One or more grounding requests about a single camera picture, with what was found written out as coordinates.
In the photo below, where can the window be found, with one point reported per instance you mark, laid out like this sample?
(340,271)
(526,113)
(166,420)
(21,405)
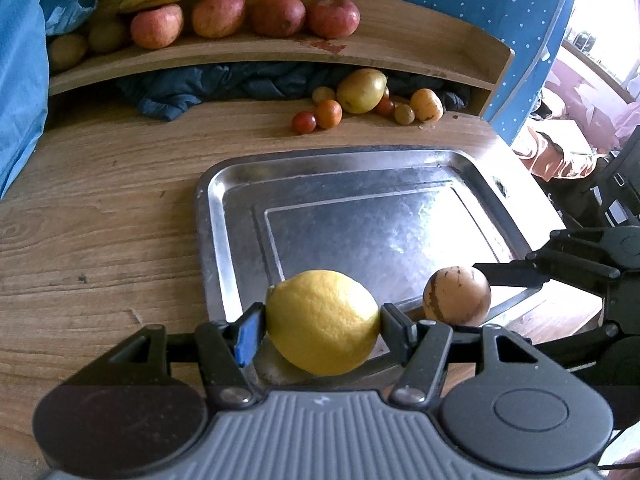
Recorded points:
(605,10)

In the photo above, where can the yellow-orange pepino melon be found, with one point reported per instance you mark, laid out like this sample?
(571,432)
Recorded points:
(426,105)

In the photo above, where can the metal tray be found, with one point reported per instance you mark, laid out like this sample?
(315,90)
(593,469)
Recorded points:
(375,220)

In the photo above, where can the peach cloth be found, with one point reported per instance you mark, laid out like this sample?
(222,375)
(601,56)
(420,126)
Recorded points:
(550,152)

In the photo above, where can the blue white-dotted cloth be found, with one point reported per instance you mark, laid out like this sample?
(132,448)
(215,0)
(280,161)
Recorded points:
(475,5)

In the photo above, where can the orange tomato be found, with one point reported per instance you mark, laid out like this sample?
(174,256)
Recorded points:
(328,114)

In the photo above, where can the round striped pepino melon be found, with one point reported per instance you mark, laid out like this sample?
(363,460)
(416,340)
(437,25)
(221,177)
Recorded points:
(456,295)

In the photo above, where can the yellow lemon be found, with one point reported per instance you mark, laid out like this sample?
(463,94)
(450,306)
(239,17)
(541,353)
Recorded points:
(322,322)

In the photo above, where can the small brown kiwi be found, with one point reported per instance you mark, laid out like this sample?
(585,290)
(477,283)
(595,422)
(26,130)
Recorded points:
(404,113)

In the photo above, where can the small yellowish kiwi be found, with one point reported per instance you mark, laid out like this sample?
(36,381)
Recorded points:
(322,94)

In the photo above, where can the red apple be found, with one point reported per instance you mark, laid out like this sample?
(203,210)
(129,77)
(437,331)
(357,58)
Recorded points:
(278,13)
(156,26)
(218,15)
(333,17)

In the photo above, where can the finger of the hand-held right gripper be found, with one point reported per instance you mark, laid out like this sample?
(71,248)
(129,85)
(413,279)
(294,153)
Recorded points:
(595,337)
(505,272)

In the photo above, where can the wooden shelf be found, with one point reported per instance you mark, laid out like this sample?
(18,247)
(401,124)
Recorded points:
(425,45)

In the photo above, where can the red cherry tomato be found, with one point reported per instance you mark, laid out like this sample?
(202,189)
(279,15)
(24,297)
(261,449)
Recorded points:
(304,122)

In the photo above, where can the purple blanket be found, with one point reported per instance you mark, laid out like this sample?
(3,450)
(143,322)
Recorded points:
(585,95)

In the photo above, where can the orange-red tomato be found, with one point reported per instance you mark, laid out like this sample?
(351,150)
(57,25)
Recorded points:
(386,107)

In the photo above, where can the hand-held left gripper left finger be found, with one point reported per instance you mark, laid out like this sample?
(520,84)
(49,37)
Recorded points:
(247,335)

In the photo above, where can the dark blue cloth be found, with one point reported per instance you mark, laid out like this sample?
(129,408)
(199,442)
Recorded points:
(225,85)

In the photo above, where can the light blue cloth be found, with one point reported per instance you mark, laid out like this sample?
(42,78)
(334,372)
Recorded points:
(20,85)

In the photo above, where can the yellow-green mango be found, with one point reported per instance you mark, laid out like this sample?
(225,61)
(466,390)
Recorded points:
(361,91)

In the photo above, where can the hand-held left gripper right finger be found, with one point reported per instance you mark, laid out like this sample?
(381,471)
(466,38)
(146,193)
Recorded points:
(397,327)

